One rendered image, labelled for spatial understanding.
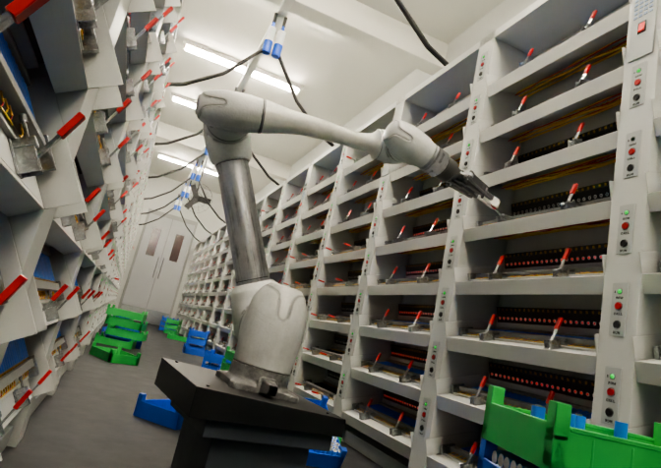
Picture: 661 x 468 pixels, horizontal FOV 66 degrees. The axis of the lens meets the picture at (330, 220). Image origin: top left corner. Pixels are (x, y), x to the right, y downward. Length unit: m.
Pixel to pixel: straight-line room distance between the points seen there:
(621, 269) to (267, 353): 0.86
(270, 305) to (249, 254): 0.26
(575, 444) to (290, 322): 0.79
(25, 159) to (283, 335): 0.83
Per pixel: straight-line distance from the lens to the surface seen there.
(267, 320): 1.30
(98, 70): 0.87
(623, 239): 1.39
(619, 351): 1.34
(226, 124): 1.46
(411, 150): 1.57
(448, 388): 1.85
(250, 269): 1.52
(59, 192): 0.82
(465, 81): 2.52
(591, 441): 0.73
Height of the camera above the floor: 0.41
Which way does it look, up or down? 13 degrees up
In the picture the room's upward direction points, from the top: 13 degrees clockwise
